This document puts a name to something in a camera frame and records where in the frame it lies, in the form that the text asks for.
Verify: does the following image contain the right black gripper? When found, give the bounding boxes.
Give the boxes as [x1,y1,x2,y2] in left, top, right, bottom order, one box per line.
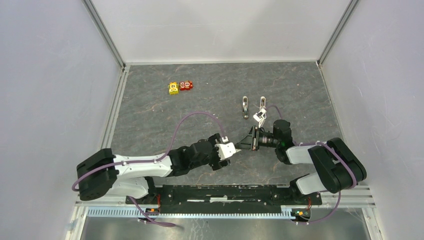
[233,125,280,151]

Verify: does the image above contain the brown white stapler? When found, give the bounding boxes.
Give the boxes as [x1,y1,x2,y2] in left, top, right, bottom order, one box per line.
[242,96,249,120]

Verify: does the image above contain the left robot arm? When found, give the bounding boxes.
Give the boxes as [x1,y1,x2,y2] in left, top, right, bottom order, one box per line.
[72,133,237,204]

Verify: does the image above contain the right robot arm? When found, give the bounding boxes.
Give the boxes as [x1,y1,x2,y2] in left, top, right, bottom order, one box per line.
[235,119,367,204]

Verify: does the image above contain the red toy block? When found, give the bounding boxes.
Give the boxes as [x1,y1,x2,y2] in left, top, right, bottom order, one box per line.
[179,80,193,91]

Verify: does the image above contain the yellow toy block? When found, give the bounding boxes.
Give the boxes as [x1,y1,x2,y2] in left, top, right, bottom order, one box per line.
[168,82,180,95]

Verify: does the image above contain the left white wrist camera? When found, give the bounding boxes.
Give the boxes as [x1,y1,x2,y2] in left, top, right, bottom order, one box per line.
[215,136,237,160]

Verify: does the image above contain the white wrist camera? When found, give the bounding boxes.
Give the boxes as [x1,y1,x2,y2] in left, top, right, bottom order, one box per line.
[253,108,267,128]
[215,136,237,160]

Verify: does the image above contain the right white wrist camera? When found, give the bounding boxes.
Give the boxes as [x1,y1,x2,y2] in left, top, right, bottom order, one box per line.
[253,108,267,128]

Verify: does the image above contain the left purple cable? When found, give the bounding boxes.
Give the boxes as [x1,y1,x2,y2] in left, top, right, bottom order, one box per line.
[71,111,229,192]

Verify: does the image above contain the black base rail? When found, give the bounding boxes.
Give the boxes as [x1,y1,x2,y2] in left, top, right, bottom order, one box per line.
[135,184,323,215]

